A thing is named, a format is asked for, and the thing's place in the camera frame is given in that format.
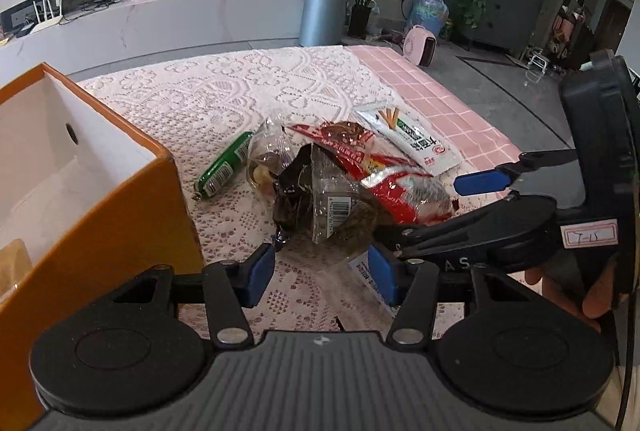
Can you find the dark clear snack packet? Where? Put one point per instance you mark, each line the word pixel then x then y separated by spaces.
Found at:
pixel 315 198

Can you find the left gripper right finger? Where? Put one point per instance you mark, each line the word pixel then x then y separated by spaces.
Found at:
pixel 411 286

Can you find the clear nut snack bag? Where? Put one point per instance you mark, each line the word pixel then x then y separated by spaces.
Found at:
pixel 271 150

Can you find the pink checkered tablecloth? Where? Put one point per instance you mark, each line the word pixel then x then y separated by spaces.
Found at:
pixel 480 145

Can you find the white wifi router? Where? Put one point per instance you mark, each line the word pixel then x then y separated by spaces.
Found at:
pixel 48 13

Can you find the blue water jug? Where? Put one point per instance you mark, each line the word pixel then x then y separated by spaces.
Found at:
pixel 430 14

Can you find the orange cardboard box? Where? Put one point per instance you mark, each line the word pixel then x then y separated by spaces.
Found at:
pixel 92 200

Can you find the dark grey cabinet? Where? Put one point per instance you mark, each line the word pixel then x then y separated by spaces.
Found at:
pixel 505 25

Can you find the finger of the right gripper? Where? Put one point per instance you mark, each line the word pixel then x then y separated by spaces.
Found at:
pixel 514 234
pixel 504 175

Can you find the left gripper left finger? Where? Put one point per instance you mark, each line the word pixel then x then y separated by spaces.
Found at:
pixel 229 287

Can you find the red snack bag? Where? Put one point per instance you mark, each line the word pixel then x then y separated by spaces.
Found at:
pixel 407 192

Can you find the pink small heater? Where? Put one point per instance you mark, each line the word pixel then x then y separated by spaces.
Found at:
pixel 419 47

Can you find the green sausage stick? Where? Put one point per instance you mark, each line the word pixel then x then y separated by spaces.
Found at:
pixel 224 167

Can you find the blue-grey trash bin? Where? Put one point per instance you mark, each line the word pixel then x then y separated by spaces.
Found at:
pixel 322 23

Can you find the white breadstick snack packet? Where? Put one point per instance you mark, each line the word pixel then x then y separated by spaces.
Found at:
pixel 414 137

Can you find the white lace tablecloth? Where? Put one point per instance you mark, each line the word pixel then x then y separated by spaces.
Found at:
pixel 197 106

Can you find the white TV console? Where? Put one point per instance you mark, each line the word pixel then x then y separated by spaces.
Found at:
pixel 134 28

